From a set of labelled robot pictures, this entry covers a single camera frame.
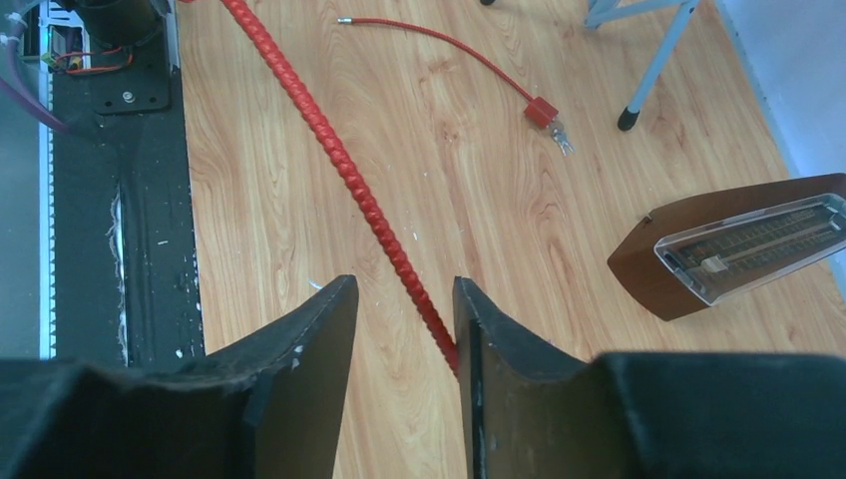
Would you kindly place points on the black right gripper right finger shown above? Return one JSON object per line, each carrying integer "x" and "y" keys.
{"x": 532, "y": 411}

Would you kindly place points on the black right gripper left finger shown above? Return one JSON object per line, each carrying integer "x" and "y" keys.
{"x": 269, "y": 405}

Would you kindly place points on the silver keys of far lock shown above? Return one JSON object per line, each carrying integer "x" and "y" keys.
{"x": 560, "y": 137}

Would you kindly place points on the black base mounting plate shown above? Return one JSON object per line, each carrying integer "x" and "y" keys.
{"x": 121, "y": 283}

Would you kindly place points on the brown wooden metronome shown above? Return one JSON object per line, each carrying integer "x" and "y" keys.
{"x": 694, "y": 253}

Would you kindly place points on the grey camera tripod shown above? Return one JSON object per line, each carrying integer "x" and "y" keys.
{"x": 585, "y": 65}

